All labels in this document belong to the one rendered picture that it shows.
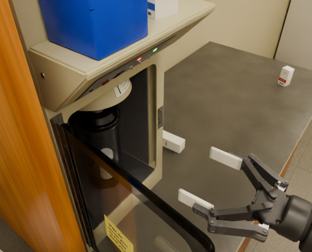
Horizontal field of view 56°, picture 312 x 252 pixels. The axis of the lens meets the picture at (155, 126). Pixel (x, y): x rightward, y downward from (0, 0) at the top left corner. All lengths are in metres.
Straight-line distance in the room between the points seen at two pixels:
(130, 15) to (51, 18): 0.10
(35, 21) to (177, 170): 0.70
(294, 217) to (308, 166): 2.01
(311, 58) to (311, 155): 1.31
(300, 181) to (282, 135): 1.23
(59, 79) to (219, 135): 0.83
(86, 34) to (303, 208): 0.43
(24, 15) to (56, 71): 0.08
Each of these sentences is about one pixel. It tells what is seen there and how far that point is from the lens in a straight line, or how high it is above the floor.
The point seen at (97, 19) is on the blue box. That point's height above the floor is 1.56.
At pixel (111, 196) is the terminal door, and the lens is 0.45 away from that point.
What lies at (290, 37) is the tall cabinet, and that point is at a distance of 3.60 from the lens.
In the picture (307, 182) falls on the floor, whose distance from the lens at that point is 2.43.
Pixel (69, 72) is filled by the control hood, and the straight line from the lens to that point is 0.37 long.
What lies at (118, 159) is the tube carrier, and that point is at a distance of 0.80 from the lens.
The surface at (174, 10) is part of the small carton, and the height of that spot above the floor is 1.52.
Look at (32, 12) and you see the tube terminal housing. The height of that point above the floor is 1.55.
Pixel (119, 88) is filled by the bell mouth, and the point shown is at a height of 1.34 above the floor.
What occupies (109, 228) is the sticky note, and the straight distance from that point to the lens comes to 0.56.
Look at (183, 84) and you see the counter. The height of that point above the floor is 0.94.
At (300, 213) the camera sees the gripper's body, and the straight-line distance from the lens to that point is 0.55.
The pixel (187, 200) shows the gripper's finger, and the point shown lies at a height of 1.22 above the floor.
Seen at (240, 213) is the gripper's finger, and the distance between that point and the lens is 0.55.
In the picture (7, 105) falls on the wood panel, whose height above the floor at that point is 1.49.
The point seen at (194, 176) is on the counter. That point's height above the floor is 0.94.
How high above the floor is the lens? 1.68
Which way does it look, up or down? 40 degrees down
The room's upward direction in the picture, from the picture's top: straight up
